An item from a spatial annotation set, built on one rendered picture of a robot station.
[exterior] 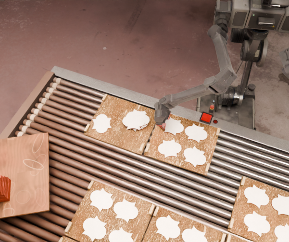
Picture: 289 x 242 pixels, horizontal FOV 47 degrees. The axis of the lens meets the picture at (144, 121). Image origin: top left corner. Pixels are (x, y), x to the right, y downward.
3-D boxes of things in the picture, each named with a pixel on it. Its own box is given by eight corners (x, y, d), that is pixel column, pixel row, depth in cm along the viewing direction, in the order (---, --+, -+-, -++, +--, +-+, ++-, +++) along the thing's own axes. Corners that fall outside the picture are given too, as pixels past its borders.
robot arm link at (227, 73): (242, 82, 168) (230, 71, 163) (220, 96, 176) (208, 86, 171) (227, 31, 198) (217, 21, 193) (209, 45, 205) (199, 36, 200)
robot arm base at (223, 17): (227, 26, 205) (231, 10, 195) (226, 35, 201) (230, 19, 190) (212, 25, 206) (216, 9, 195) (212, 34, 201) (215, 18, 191)
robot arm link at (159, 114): (175, 102, 204) (165, 95, 200) (175, 116, 198) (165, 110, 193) (161, 110, 212) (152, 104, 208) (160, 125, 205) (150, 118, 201)
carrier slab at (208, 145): (161, 112, 228) (161, 111, 227) (219, 129, 220) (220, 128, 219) (144, 155, 211) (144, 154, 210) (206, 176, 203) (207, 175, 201)
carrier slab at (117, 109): (106, 95, 237) (106, 94, 235) (160, 113, 228) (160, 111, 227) (83, 135, 220) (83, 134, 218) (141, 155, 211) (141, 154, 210)
